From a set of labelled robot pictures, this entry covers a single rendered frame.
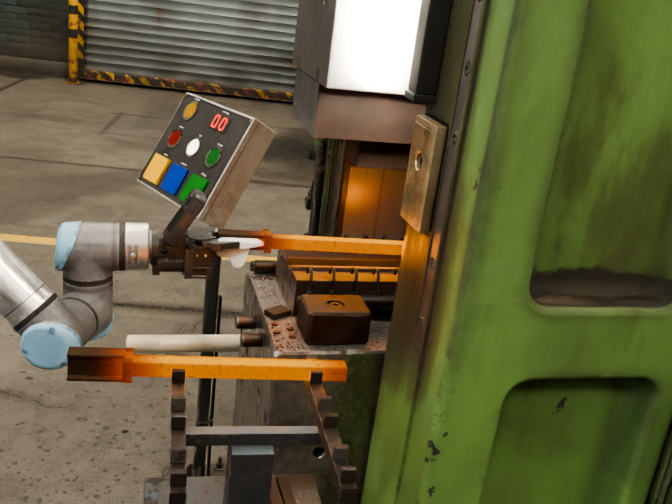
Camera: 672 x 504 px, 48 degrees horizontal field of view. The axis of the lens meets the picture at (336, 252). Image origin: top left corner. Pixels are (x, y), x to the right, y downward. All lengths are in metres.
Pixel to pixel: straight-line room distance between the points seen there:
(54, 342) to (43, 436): 1.42
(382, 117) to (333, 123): 0.09
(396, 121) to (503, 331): 0.47
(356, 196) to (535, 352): 0.67
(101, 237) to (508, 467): 0.82
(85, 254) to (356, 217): 0.62
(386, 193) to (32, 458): 1.50
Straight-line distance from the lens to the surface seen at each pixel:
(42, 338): 1.34
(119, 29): 9.57
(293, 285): 1.46
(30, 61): 9.88
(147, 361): 1.17
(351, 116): 1.36
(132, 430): 2.74
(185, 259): 1.43
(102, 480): 2.53
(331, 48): 1.28
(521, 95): 1.02
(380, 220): 1.73
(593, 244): 1.21
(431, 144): 1.14
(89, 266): 1.43
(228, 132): 1.89
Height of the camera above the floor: 1.54
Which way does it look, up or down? 20 degrees down
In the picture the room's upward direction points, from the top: 8 degrees clockwise
